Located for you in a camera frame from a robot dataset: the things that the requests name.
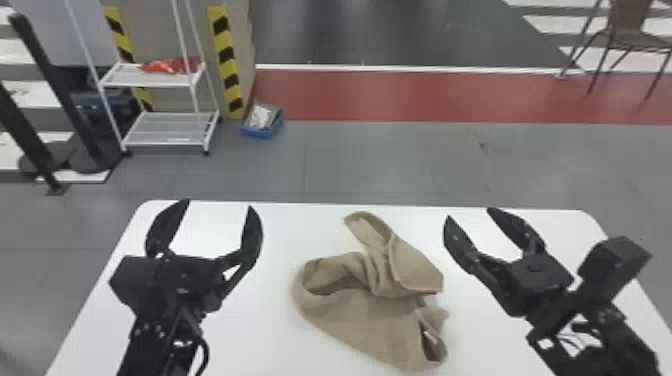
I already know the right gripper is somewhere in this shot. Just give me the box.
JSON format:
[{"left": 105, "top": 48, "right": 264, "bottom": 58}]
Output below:
[{"left": 442, "top": 206, "right": 576, "bottom": 320}]

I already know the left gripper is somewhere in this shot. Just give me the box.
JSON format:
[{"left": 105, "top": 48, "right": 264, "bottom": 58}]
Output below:
[{"left": 145, "top": 198, "right": 264, "bottom": 317}]

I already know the white shelf trolley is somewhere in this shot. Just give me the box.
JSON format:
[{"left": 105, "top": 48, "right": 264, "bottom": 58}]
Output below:
[{"left": 62, "top": 0, "right": 221, "bottom": 155}]

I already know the blue tray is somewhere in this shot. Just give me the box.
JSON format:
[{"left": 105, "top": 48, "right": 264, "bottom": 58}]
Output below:
[{"left": 240, "top": 102, "right": 286, "bottom": 140}]

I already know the beige towel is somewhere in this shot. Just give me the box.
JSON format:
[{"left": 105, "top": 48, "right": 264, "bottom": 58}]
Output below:
[{"left": 291, "top": 210, "right": 451, "bottom": 373}]

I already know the red snack packet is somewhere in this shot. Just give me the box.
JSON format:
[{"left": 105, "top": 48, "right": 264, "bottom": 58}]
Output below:
[{"left": 139, "top": 57, "right": 199, "bottom": 75}]

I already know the brown chair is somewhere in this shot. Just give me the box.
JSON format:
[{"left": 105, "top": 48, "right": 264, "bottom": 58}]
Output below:
[{"left": 555, "top": 0, "right": 672, "bottom": 105}]

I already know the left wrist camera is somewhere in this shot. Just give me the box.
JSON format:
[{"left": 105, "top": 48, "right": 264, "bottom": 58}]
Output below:
[{"left": 108, "top": 254, "right": 161, "bottom": 309}]

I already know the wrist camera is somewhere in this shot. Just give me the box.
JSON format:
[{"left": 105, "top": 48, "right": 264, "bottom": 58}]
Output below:
[
  {"left": 576, "top": 235, "right": 654, "bottom": 302},
  {"left": 108, "top": 254, "right": 161, "bottom": 309}
]

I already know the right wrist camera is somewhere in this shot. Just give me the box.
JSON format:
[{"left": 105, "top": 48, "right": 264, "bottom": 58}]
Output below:
[{"left": 576, "top": 235, "right": 654, "bottom": 302}]

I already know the yellow black striped post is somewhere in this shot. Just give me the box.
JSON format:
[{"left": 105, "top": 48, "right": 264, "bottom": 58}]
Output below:
[
  {"left": 101, "top": 5, "right": 157, "bottom": 113},
  {"left": 206, "top": 4, "right": 247, "bottom": 120}
]

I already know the black post on round foot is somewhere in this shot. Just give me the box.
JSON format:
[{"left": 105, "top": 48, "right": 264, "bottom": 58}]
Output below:
[
  {"left": 7, "top": 12, "right": 125, "bottom": 175},
  {"left": 0, "top": 82, "right": 71, "bottom": 197}
]

